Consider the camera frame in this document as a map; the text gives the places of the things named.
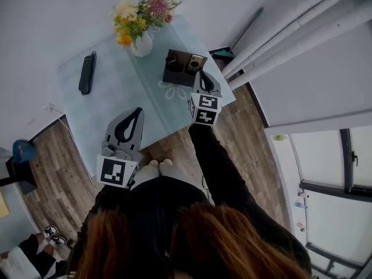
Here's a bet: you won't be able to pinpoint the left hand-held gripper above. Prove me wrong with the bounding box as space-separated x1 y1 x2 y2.
96 107 145 189

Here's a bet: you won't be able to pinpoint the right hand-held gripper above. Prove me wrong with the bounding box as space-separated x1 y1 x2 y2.
188 70 223 127

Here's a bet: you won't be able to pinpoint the small gold remote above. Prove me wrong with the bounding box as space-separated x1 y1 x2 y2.
184 55 204 76

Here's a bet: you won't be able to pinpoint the dark brown organizer box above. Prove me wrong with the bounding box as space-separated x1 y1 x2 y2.
162 49 209 88

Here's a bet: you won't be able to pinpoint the black remote control coloured buttons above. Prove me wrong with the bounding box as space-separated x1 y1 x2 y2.
165 55 178 71

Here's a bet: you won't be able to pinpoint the long black remote control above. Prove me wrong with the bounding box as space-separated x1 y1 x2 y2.
78 51 97 96

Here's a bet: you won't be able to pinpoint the person's right forearm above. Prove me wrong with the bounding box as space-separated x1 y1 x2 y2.
188 123 248 206

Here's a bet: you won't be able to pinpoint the person's left forearm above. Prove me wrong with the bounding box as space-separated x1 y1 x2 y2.
92 184 131 214

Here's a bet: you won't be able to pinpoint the teal dustpan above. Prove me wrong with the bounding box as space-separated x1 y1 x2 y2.
209 46 235 59

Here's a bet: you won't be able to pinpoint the light blue table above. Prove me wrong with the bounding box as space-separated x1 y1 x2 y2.
56 15 237 168

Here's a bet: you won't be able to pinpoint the light blue table runner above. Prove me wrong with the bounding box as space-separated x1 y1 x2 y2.
126 15 237 133

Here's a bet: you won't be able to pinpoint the person's beige trousers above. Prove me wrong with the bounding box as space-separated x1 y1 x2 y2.
132 160 204 191

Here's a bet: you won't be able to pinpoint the person's black top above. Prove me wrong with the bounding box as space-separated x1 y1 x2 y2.
66 176 312 279

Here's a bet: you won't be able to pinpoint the white vase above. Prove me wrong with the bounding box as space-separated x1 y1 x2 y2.
130 30 154 58

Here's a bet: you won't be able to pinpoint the white pipe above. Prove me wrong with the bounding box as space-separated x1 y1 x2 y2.
221 0 361 77
228 7 372 91
225 0 372 81

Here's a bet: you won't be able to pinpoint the colourful flower bouquet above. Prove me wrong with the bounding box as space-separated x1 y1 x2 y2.
112 0 183 48

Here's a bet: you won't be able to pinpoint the black chair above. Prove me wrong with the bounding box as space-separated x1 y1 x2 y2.
0 155 38 196

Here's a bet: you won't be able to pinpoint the yellow board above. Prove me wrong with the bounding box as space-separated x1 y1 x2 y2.
0 189 10 218

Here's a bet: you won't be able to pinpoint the green-handled broom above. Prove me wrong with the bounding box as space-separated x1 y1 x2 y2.
229 6 264 51

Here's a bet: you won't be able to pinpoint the black window frame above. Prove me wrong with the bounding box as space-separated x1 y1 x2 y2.
299 128 372 279

